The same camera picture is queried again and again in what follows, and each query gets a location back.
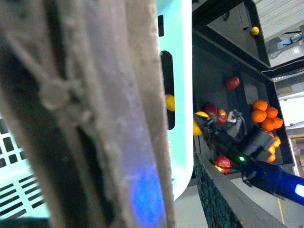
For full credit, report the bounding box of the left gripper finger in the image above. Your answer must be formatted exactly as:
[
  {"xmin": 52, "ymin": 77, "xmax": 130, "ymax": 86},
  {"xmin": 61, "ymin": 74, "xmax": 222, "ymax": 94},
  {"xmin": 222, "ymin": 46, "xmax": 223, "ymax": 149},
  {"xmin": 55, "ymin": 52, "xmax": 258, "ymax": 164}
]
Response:
[{"xmin": 193, "ymin": 152, "xmax": 285, "ymax": 228}]

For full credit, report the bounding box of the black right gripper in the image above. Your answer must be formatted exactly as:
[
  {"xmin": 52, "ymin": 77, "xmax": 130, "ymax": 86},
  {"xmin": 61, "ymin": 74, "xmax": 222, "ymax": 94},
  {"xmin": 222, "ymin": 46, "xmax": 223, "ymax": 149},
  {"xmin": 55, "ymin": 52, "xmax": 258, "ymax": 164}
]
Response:
[{"xmin": 193, "ymin": 113, "xmax": 276, "ymax": 164}]

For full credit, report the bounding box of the yellow lemon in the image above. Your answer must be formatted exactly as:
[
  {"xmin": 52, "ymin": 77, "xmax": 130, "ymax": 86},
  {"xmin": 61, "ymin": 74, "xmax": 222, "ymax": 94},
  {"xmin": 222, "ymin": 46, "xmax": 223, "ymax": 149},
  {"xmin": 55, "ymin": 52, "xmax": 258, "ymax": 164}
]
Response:
[{"xmin": 193, "ymin": 111, "xmax": 209, "ymax": 136}]

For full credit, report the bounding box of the brown basket handle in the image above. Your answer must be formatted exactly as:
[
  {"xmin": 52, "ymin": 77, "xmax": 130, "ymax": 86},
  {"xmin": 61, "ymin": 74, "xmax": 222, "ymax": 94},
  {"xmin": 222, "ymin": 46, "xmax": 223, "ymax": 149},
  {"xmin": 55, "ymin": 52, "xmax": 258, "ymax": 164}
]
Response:
[{"xmin": 0, "ymin": 0, "xmax": 176, "ymax": 228}]

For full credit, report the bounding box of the light green plastic basket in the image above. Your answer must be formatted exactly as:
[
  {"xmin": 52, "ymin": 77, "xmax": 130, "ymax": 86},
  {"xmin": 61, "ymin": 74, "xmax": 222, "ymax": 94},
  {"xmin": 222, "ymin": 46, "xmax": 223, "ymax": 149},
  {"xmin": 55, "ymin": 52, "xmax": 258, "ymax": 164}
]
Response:
[{"xmin": 0, "ymin": 0, "xmax": 193, "ymax": 219}]

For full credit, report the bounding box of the orange tangerine pile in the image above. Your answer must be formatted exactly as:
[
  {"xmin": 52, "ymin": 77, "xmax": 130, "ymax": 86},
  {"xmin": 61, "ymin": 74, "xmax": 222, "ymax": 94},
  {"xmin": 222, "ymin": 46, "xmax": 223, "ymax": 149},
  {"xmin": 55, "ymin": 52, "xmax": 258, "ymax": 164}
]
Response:
[{"xmin": 250, "ymin": 99, "xmax": 284, "ymax": 162}]

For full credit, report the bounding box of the black produce display shelf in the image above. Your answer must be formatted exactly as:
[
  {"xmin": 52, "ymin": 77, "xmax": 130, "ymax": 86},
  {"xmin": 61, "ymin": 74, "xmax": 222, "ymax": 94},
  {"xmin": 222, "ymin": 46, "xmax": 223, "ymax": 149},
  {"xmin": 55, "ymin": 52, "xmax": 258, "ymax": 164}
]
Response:
[{"xmin": 190, "ymin": 0, "xmax": 300, "ymax": 181}]

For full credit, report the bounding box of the red apple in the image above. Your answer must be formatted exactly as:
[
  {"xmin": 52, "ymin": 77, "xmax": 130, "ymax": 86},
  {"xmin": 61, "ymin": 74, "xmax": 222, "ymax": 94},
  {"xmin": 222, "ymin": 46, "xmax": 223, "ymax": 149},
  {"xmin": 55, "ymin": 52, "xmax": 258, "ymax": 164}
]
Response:
[{"xmin": 225, "ymin": 76, "xmax": 240, "ymax": 90}]

